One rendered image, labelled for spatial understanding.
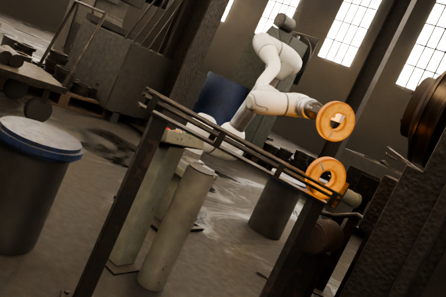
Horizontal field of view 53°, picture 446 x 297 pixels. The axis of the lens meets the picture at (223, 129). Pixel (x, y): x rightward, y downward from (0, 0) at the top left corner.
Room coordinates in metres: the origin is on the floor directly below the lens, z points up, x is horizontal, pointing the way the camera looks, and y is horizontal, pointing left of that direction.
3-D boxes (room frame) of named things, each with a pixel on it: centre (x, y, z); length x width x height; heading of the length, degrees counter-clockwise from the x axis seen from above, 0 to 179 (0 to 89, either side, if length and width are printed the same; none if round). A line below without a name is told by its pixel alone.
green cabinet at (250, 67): (5.89, -0.22, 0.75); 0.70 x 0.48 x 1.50; 145
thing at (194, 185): (1.75, 0.01, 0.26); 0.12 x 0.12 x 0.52
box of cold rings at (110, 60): (5.14, 1.15, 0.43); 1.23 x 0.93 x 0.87; 143
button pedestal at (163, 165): (1.81, 0.17, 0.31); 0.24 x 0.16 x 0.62; 145
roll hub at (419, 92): (2.01, -0.75, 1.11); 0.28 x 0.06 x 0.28; 145
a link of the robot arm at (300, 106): (1.95, -0.29, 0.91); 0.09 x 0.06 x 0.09; 111
